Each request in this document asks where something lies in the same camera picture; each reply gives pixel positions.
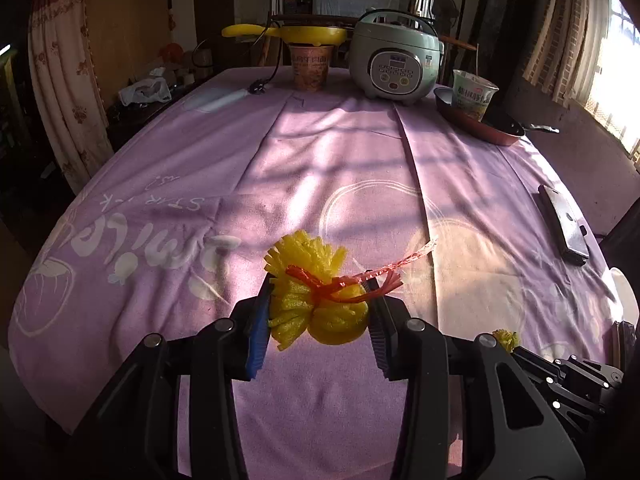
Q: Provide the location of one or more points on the brown instant noodle cup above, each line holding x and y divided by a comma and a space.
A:
310, 66

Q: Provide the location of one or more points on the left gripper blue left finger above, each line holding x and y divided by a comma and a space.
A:
259, 334

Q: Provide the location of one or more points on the green instant noodle cup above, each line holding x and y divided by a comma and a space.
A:
471, 94

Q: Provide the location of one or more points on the floral white curtain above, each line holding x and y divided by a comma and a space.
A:
66, 90

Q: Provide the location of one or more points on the white plastic bag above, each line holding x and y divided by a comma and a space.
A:
153, 88

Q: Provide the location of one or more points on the red frying pan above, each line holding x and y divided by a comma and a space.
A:
496, 127

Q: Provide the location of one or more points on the window curtain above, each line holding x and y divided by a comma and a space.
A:
564, 58

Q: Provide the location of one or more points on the mint green rice cooker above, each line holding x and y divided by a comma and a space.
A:
395, 55

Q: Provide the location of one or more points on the yellow foam fruit net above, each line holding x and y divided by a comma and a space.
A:
310, 296

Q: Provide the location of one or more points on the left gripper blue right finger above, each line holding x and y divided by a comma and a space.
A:
383, 331

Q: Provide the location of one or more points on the yellow vegetable scrap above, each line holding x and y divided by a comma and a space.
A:
508, 340

